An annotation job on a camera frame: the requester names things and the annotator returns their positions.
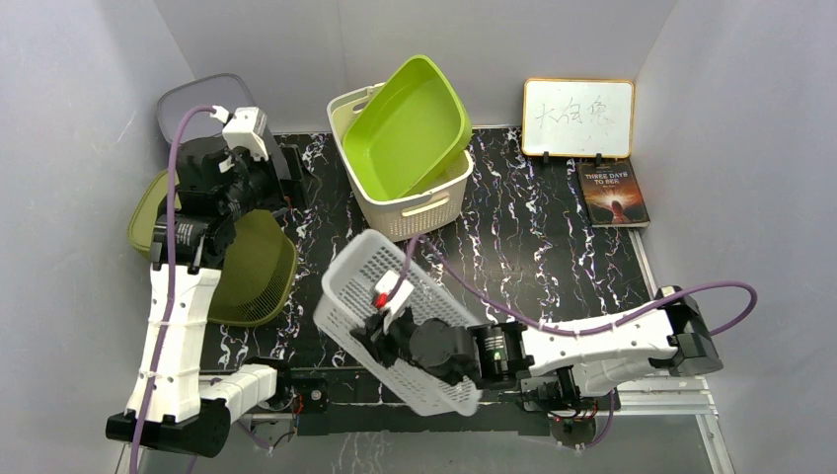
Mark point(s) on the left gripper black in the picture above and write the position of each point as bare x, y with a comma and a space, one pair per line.
302, 182

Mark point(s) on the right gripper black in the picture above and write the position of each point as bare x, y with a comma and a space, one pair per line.
377, 344

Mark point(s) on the pale green colander basket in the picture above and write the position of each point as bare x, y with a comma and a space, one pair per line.
346, 302

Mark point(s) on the olive green slatted bin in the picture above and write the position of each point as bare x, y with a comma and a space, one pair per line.
258, 268

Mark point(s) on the grey slatted bin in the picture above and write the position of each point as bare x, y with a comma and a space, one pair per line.
227, 90

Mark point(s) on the lime green plastic basin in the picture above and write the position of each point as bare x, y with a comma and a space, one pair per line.
410, 131

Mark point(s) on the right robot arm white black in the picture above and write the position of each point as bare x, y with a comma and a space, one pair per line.
599, 353

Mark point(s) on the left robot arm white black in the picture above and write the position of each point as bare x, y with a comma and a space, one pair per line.
169, 409

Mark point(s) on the cream perforated storage basket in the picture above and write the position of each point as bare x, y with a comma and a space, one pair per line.
402, 218

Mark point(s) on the dark book three days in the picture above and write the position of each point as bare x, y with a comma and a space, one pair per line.
612, 195

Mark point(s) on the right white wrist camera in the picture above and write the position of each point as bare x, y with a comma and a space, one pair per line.
390, 297

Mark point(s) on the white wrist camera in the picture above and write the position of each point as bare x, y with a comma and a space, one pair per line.
390, 297
243, 128

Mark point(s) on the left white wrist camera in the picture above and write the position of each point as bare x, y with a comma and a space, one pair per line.
243, 128

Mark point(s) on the small whiteboard orange frame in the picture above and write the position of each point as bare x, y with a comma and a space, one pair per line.
578, 118

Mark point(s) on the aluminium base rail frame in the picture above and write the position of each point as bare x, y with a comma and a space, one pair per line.
359, 403

